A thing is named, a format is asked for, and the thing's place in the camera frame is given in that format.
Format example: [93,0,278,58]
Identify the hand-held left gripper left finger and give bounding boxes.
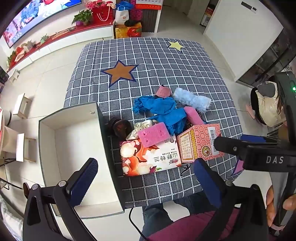
[22,158,99,241]

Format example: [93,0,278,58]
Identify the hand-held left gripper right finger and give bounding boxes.
[193,158,270,241]

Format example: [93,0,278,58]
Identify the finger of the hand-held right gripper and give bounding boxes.
[213,136,249,159]
[240,134,281,145]

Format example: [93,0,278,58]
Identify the white storage box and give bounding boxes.
[38,101,126,218]

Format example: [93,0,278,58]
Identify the pink foam block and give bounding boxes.
[184,106,205,126]

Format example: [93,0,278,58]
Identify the light blue fluffy cloth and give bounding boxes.
[173,87,212,113]

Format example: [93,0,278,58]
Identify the pink porous sponge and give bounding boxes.
[138,122,168,148]

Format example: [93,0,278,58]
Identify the pink knit sock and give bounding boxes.
[155,85,173,98]

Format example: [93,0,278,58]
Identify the person's right hand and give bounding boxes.
[266,185,296,232]

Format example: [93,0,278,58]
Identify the pink slipper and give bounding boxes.
[245,104,257,120]

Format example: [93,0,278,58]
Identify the pink patterned carton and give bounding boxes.
[176,123,225,164]

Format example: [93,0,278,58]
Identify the person's pink sweater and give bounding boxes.
[147,209,241,241]

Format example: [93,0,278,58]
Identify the person's jeans legs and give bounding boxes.
[141,195,222,241]

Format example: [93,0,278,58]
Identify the floral tissue packet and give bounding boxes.
[120,137,182,177]

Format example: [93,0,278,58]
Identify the brown furry scrunchie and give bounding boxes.
[107,117,133,141]

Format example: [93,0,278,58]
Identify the large white wooden stool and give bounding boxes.
[15,133,37,163]

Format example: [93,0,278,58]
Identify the cream dotted satin cloth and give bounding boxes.
[125,120,160,141]

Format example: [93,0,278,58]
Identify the round grey object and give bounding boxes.
[0,110,13,127]

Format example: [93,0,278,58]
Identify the medium white wooden stool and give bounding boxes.
[11,93,33,120]

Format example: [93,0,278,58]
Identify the tall white cabinet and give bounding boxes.
[203,0,285,82]

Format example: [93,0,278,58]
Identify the checkered blanket with stars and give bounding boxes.
[63,37,243,208]

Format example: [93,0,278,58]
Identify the small white wooden stool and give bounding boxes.
[9,70,21,82]

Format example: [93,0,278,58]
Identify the water dispenser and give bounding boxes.
[200,7,214,29]

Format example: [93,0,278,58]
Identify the red and white TV cabinet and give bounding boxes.
[6,20,115,77]

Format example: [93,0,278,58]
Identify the yellow cardboard box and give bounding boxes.
[114,22,142,39]

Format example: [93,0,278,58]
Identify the green potted plant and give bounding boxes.
[72,9,93,26]

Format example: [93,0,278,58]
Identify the white shopping bag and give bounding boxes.
[114,1,134,25]

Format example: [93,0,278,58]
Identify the red flower gift box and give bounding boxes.
[84,0,116,24]

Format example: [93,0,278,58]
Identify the flat screen television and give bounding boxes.
[2,0,77,49]

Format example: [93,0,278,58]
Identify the black cable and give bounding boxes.
[128,207,148,241]

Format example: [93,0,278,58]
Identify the red wall calendar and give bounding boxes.
[135,0,163,10]

